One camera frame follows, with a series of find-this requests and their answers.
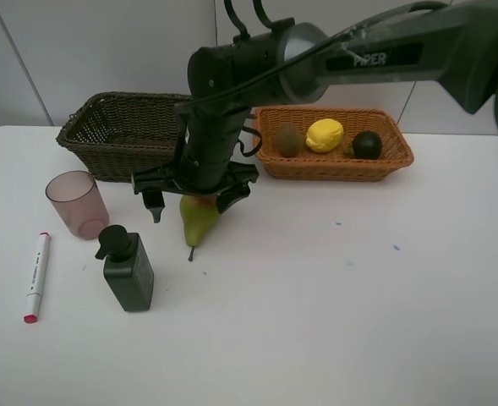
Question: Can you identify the dark brown wicker basket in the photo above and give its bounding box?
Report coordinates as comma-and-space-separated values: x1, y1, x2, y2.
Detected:
57, 91, 191, 183

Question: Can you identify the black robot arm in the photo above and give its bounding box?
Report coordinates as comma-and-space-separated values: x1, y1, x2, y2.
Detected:
132, 1, 498, 222

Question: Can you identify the brown kiwi fruit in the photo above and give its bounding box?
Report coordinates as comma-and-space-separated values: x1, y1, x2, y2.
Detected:
274, 123, 304, 158

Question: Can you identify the translucent pink plastic cup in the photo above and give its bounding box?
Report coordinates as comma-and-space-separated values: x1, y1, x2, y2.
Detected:
45, 170, 109, 240

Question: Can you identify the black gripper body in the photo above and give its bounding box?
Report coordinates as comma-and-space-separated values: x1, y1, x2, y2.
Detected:
133, 107, 258, 198

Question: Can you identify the orange wicker basket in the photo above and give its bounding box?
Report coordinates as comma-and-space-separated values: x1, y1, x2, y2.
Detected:
254, 106, 414, 182

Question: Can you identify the yellow lemon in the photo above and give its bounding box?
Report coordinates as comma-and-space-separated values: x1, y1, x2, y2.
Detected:
305, 118, 344, 153

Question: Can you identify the dark green pump bottle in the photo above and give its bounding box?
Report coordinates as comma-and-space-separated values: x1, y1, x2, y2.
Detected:
95, 225, 154, 313

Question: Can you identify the dark green round fruit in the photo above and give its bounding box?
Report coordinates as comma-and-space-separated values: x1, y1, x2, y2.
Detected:
348, 130, 382, 160

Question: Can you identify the white red-capped marker pen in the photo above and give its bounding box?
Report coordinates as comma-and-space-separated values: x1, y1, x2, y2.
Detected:
23, 233, 51, 324

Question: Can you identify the green red pear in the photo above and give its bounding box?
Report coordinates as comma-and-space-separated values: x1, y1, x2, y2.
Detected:
179, 195, 221, 261

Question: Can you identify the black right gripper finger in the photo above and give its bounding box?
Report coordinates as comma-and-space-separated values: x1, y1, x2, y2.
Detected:
216, 183, 250, 214

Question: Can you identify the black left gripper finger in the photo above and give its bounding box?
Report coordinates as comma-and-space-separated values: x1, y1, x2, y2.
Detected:
141, 190, 165, 223

